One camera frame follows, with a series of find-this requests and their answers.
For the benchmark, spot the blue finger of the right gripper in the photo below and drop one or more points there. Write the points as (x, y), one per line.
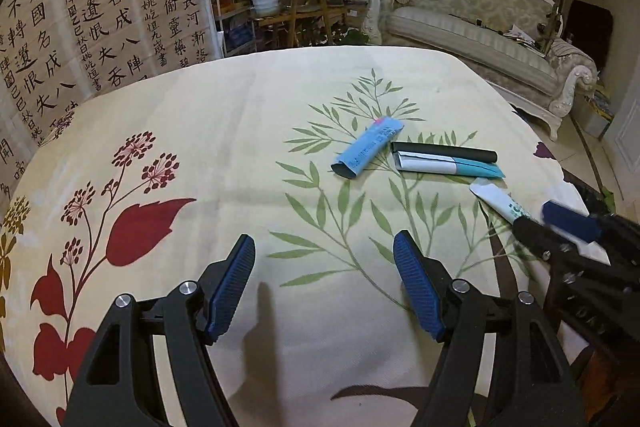
(585, 228)
(541, 241)

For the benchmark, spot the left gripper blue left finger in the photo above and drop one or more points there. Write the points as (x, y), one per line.
(224, 285)

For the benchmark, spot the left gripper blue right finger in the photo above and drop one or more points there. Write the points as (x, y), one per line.
(424, 280)

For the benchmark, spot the white green printed sachet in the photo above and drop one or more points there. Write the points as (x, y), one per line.
(498, 200)

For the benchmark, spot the black long stick packet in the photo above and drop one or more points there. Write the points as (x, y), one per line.
(489, 156)

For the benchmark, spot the white teal stick packet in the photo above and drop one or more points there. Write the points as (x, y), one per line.
(453, 166)

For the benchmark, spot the blue packet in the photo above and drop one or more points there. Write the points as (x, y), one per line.
(363, 150)

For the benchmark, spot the box with colourful papers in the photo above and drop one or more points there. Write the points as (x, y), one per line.
(593, 113)

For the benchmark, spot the floral cream tablecloth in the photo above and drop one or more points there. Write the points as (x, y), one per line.
(140, 189)

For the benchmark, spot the papers on sofa seat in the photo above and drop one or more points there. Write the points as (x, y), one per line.
(519, 36)

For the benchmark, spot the ornate white grey sofa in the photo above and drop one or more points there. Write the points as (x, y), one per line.
(543, 82)

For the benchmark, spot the wooden plant stand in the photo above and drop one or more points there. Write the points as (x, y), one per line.
(286, 26)

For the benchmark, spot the calligraphy folding screen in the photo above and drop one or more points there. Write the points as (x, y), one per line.
(56, 54)

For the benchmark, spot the dark cabinet by wall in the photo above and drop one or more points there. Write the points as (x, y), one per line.
(589, 28)

